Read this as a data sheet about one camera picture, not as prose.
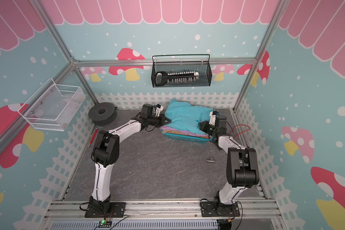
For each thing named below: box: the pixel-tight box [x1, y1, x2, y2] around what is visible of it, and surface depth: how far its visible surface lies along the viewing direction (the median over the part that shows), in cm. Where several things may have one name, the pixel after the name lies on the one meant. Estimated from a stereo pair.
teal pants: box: [164, 98, 214, 135], surface depth 101 cm
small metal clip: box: [206, 156, 216, 163], surface depth 93 cm
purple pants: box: [159, 126, 213, 138], surface depth 96 cm
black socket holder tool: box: [155, 71, 200, 87], surface depth 91 cm
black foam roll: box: [88, 102, 118, 127], surface depth 114 cm
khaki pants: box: [162, 129, 198, 137], surface depth 96 cm
